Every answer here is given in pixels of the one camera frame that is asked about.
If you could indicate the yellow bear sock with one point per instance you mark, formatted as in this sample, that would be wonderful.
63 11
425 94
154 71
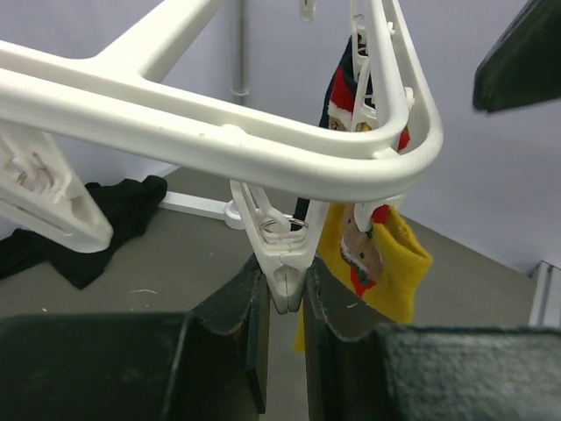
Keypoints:
383 266

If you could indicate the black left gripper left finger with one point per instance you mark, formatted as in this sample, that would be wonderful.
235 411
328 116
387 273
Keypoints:
209 363

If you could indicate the white clip sock hanger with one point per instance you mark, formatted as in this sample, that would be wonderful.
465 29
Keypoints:
283 173

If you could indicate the grey white drying rack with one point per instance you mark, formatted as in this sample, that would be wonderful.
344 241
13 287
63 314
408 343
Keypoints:
252 53

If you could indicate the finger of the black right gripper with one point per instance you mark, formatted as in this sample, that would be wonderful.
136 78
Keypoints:
523 66

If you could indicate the navy santa sock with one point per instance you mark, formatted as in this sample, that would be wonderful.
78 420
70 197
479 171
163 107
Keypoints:
338 104

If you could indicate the black garment on floor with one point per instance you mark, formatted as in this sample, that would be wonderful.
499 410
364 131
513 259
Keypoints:
128 208

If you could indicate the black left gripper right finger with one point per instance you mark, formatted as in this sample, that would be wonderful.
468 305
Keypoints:
361 367

